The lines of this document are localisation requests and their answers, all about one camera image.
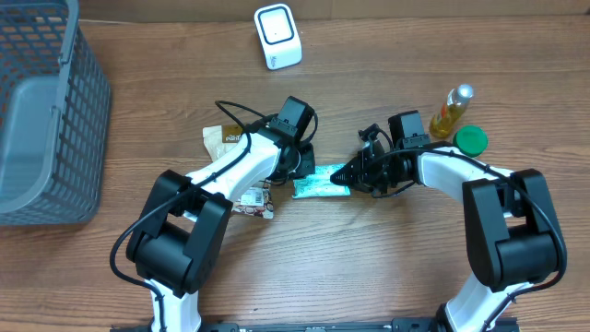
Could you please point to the brown snack packet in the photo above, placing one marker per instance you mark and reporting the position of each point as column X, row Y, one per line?
column 255, row 201

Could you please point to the white barcode scanner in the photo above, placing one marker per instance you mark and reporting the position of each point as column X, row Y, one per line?
column 279, row 37

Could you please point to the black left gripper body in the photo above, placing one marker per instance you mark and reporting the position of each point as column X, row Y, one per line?
column 304, row 166

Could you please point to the green lid white jar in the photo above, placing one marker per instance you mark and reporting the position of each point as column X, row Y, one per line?
column 471, row 140

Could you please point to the silver round ball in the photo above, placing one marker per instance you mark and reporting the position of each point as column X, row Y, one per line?
column 455, row 105

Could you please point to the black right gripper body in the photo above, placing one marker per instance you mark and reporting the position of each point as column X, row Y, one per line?
column 364, row 167

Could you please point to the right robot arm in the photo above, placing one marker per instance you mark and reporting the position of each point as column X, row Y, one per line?
column 514, row 243

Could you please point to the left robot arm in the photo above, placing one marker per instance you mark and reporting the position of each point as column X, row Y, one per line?
column 176, row 241

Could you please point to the teal white snack packet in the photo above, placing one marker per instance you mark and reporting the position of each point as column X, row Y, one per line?
column 319, row 184

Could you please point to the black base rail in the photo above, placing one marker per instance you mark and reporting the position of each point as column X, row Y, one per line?
column 313, row 327

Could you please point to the grey plastic mesh basket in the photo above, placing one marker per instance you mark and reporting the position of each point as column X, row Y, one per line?
column 55, row 115

